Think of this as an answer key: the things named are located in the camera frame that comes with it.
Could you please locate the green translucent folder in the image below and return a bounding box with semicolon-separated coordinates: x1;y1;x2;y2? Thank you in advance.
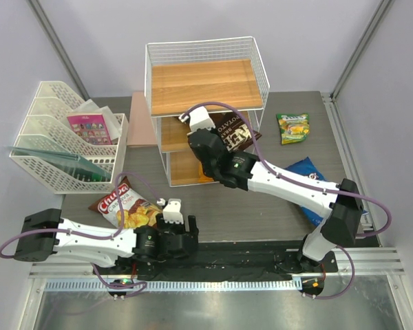
7;146;112;182

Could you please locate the black base mat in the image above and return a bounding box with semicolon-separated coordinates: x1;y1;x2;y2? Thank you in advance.
97;241;338;282

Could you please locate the top wooden shelf board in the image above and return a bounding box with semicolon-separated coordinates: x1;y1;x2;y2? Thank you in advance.
149;59;262;116

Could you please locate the brown Kettle sea salt bag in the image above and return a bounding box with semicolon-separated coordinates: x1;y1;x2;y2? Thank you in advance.
209;112;262;152

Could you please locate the white slotted cable duct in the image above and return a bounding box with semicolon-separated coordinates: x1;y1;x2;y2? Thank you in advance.
44;278;302;292

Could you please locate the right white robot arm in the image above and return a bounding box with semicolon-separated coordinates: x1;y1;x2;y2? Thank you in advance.
188;129;363;273

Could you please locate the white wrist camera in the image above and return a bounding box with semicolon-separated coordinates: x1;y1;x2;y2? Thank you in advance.
157;198;184;224
178;106;215;135

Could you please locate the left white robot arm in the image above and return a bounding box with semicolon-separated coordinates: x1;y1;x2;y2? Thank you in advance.
13;208;198;274

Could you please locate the brown Chuba cassava chips bag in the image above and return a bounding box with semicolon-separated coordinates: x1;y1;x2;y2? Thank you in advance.
88;177;161;228

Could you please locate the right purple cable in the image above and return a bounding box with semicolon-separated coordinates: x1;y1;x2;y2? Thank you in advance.
180;101;392;299

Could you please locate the white wire shelf rack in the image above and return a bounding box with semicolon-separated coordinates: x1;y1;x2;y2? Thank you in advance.
144;36;271;188

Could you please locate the left aluminium frame post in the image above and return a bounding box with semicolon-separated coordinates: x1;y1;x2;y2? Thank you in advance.
26;0;90;100

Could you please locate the blue Doritos chips bag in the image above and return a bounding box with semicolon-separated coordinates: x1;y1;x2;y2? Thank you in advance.
284;157;368;226

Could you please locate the pink flat board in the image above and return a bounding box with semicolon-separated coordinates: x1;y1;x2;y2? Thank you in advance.
127;91;157;148

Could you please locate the pink sticker booklet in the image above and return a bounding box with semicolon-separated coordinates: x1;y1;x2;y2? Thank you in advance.
67;113;112;145

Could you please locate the orange honey dijon chips bag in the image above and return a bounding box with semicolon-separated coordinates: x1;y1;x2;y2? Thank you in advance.
198;163;214;184

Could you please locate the aluminium frame post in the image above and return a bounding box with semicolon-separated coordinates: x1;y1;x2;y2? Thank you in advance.
26;0;90;100
330;0;394;100

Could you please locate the green yellow snack bag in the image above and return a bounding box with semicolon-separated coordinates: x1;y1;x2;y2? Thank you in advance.
276;113;310;145

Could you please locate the right aluminium frame post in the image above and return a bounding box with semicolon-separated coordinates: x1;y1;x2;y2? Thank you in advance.
330;0;394;100

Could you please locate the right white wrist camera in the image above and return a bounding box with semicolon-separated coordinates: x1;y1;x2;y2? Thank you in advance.
178;106;215;135

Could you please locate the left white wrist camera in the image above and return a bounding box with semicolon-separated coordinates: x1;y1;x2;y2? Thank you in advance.
157;198;184;224

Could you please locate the white plastic file organizer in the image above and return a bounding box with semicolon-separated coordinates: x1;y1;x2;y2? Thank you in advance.
10;81;128;194

